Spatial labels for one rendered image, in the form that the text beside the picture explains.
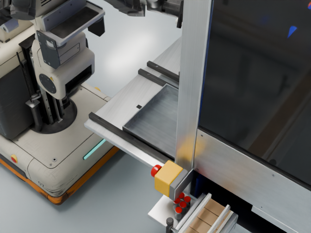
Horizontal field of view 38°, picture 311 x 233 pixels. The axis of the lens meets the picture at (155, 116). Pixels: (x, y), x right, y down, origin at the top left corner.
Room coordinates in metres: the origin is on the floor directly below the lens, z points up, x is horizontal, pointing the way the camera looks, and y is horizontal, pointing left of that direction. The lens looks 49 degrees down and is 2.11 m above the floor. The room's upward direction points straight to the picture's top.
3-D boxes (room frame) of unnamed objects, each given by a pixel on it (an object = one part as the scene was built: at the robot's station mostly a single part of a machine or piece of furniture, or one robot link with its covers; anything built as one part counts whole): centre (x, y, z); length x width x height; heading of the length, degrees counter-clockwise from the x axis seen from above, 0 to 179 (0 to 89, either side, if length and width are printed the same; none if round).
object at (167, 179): (0.72, -0.04, 1.00); 0.08 x 0.07 x 0.07; 53
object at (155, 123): (0.99, -0.10, 0.90); 0.34 x 0.26 x 0.04; 53
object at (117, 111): (1.16, -0.15, 0.87); 0.70 x 0.48 x 0.02; 143
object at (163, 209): (0.68, -0.07, 0.87); 0.14 x 0.13 x 0.02; 53
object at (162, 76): (1.22, -0.07, 0.91); 0.14 x 0.03 x 0.06; 52
